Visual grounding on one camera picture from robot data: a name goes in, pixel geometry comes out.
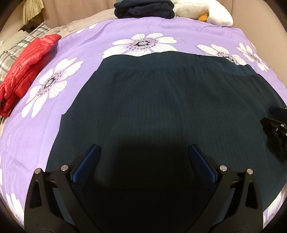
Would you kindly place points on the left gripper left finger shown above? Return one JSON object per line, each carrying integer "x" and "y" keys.
{"x": 52, "y": 204}

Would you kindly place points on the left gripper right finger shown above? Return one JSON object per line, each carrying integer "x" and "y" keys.
{"x": 226, "y": 201}

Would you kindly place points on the dark navy large jacket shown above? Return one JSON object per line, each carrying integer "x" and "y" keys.
{"x": 143, "y": 113}

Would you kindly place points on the purple floral bed sheet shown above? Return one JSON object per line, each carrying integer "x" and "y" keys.
{"x": 31, "y": 130}

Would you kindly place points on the white plush toy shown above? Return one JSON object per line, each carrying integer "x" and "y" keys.
{"x": 216, "y": 13}

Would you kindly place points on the red puffer jacket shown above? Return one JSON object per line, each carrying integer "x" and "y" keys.
{"x": 24, "y": 71}

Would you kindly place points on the grey plaid pillow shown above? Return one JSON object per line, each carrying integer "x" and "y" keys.
{"x": 9, "y": 56}

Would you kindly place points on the beige blanket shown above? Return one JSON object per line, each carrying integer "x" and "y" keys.
{"x": 78, "y": 26}

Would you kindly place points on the folded dark navy garment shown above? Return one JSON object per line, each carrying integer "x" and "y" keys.
{"x": 144, "y": 8}

